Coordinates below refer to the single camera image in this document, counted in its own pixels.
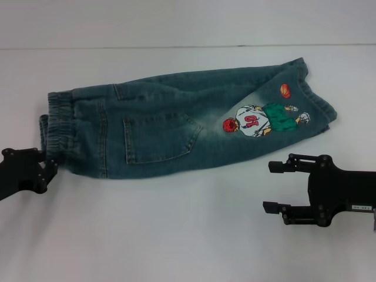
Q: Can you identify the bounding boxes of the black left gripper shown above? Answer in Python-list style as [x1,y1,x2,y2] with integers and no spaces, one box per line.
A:
[0,148,59,202]

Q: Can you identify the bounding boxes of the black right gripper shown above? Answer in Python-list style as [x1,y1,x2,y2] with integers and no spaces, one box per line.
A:
[262,153,376,228]

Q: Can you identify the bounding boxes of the blue denim shorts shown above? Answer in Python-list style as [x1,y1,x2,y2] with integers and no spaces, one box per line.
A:
[39,58,338,180]

